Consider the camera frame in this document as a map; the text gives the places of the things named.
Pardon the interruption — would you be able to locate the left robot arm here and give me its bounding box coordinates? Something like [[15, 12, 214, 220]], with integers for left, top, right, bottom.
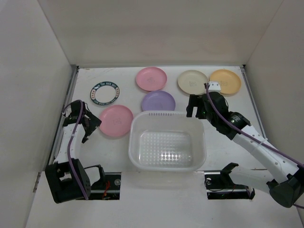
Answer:
[[45, 100, 107, 204]]

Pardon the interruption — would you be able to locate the purple plate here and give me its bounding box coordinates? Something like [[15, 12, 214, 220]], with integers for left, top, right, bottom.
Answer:
[[141, 90, 176, 111]]

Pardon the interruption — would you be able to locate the orange plate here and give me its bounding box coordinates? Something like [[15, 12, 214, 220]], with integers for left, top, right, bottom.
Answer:
[[209, 69, 241, 95]]

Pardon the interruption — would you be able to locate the pink plate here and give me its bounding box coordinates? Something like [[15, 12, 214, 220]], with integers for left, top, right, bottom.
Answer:
[[99, 105, 133, 137], [135, 67, 167, 91]]

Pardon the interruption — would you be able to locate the cream plate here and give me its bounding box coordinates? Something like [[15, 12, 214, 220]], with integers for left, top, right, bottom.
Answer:
[[177, 70, 209, 95]]

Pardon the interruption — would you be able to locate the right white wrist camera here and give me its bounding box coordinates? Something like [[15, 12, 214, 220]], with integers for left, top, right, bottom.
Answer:
[[204, 81, 221, 93]]

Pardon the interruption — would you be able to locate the white plastic bin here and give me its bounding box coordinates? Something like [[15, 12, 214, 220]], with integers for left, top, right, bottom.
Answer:
[[128, 111, 207, 172]]

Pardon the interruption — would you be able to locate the right aluminium rail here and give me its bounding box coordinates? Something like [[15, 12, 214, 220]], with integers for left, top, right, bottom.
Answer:
[[240, 65, 266, 137]]

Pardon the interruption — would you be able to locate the aluminium rail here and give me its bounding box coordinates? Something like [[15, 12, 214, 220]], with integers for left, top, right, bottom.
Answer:
[[240, 65, 266, 137], [44, 65, 79, 168]]

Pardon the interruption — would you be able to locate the left aluminium rail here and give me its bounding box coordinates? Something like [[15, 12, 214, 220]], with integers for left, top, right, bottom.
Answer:
[[44, 65, 79, 168]]

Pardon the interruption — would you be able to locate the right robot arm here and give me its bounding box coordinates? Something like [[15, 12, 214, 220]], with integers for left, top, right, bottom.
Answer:
[[186, 92, 304, 208]]

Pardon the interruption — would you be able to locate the white plate green rim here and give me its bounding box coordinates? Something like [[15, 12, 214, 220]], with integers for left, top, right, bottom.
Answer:
[[90, 81, 120, 106]]

